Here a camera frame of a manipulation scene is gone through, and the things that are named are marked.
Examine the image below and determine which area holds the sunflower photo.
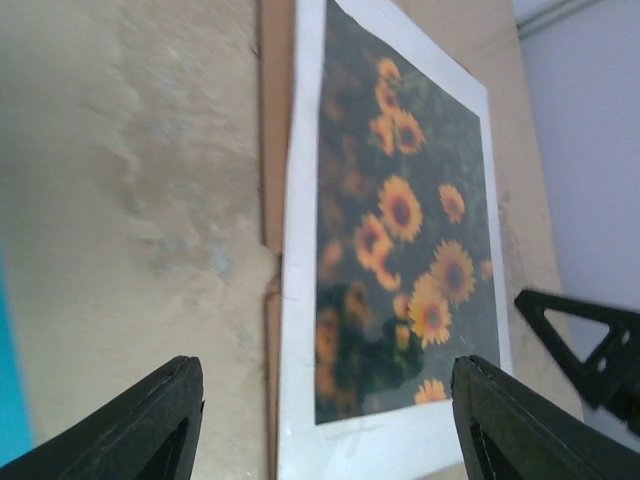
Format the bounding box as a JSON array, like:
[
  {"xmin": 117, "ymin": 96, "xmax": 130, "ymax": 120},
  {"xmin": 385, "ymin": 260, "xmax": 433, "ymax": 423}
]
[{"xmin": 314, "ymin": 1, "xmax": 500, "ymax": 424}]

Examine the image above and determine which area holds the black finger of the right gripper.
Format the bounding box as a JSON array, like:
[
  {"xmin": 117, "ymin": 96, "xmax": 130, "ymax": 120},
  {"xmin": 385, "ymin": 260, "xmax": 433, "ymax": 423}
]
[{"xmin": 514, "ymin": 289, "xmax": 639, "ymax": 436}]

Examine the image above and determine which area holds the white mat board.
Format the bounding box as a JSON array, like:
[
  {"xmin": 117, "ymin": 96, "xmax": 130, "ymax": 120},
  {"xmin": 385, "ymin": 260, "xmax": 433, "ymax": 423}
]
[{"xmin": 277, "ymin": 1, "xmax": 504, "ymax": 479}]

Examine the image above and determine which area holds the aluminium corner post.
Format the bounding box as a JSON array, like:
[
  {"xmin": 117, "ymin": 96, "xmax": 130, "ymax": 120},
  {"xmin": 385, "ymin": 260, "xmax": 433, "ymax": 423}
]
[{"xmin": 512, "ymin": 0, "xmax": 598, "ymax": 37}]

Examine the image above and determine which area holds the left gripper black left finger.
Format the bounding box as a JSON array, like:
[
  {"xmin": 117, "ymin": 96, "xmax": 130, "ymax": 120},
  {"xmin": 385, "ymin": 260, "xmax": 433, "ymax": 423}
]
[{"xmin": 1, "ymin": 356, "xmax": 204, "ymax": 479}]

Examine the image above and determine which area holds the brown hardboard backing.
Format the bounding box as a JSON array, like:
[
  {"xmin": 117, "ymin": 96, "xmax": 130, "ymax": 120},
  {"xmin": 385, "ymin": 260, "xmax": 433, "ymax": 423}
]
[{"xmin": 257, "ymin": 1, "xmax": 295, "ymax": 479}]

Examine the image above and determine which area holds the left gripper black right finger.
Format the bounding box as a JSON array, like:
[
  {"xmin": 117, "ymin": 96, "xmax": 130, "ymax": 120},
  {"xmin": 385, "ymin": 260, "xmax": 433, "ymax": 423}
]
[{"xmin": 451, "ymin": 356, "xmax": 639, "ymax": 479}]

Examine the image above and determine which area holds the blue wooden picture frame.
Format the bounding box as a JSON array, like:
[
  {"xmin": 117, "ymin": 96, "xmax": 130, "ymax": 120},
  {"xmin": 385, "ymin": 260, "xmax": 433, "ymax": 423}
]
[{"xmin": 1, "ymin": 262, "xmax": 33, "ymax": 465}]

